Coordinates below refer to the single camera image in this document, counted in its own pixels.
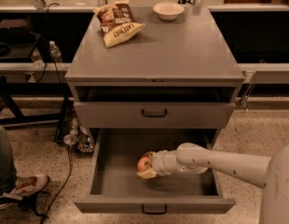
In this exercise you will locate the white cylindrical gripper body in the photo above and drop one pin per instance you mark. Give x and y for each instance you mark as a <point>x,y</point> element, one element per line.
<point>159,162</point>

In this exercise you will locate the red apple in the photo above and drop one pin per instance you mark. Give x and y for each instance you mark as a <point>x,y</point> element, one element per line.
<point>143,164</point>

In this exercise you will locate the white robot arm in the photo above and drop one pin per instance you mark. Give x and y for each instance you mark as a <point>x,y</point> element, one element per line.
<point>271,174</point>

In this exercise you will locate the open grey bottom drawer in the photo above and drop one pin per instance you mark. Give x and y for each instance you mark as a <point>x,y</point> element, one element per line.
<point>116,188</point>

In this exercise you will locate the closed grey middle drawer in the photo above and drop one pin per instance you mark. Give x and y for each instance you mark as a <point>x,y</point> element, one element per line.
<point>153,115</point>

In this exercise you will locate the grey drawer cabinet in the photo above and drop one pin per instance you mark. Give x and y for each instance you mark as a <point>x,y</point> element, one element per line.
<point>181,61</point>

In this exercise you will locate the clutter of small floor items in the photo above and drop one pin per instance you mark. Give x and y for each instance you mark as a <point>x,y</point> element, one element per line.
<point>77,139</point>

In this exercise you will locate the white red sneaker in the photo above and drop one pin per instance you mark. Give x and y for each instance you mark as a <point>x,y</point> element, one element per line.
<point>24,187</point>

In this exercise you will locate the brown yellow chip bag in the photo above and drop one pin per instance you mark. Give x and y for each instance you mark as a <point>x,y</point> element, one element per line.
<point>117,23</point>

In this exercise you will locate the clear plastic water bottle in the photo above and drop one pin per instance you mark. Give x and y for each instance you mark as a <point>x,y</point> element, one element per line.
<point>55,52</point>

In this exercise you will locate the blue jeans leg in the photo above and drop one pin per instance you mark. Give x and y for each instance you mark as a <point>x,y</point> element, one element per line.
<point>8,173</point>

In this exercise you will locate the white ceramic bowl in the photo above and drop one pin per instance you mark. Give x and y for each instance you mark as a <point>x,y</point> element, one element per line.
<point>168,11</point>

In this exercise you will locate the black metal stand frame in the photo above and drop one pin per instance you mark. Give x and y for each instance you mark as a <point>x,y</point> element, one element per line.
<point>34,103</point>

